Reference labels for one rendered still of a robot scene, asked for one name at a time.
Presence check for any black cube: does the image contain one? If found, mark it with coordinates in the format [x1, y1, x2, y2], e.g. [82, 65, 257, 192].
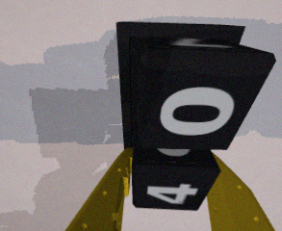
[138, 38, 276, 150]
[132, 120, 220, 211]

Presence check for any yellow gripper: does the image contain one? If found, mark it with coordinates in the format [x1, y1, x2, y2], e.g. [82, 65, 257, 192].
[65, 147, 275, 231]

